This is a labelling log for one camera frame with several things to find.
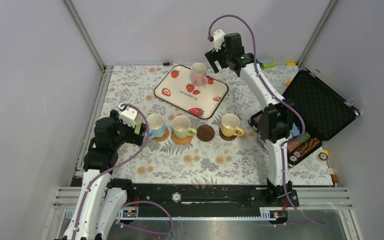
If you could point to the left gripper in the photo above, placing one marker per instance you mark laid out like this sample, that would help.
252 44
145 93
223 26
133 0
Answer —
136 139

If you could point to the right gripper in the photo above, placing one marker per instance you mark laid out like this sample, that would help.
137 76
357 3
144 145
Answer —
212 56

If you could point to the pink mug back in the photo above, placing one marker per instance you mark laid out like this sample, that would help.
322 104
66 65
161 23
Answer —
199 74

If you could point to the blue mug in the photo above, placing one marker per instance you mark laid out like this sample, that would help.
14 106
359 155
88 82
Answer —
156 125

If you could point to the green mug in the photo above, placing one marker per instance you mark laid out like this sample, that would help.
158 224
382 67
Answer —
182 129

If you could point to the yellow mug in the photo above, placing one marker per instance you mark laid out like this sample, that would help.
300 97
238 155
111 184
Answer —
230 125

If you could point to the yellow-green mug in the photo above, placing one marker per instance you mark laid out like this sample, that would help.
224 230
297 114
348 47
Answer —
137 129

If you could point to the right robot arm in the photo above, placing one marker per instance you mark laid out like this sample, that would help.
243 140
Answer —
277 115

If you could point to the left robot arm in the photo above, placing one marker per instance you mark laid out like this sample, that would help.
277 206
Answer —
102 196

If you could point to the light bamboo coaster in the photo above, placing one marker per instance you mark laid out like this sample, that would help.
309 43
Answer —
164 137

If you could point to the woven rattan coaster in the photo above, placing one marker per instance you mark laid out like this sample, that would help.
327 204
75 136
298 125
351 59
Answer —
180 141

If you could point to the small dark wooden coaster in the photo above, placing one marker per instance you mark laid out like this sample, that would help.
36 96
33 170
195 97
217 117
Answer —
205 133

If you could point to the dark wooden coaster under mug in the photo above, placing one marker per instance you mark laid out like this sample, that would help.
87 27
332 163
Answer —
226 138

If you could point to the strawberry print tray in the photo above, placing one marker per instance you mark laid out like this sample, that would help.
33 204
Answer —
177 89

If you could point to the green toy brick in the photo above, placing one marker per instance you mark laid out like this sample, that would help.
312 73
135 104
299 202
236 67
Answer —
266 66

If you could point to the white poker chip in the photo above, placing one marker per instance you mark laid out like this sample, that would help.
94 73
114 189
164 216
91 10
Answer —
176 197

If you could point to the yellow toy brick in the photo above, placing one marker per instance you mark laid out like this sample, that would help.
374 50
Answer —
290 64

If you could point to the floral tablecloth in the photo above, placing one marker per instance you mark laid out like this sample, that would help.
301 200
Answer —
240 161

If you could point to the black poker chip case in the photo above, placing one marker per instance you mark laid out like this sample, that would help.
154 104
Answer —
324 111

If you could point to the loose poker chip right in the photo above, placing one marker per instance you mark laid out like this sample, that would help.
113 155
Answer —
323 156

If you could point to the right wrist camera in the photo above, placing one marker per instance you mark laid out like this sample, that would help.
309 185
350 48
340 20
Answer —
218 39

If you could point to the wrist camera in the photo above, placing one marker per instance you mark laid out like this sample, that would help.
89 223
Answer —
129 116
218 39

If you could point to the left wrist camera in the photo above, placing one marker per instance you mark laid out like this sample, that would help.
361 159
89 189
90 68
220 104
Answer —
129 116

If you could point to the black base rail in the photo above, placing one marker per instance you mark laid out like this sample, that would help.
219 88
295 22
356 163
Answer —
224 202

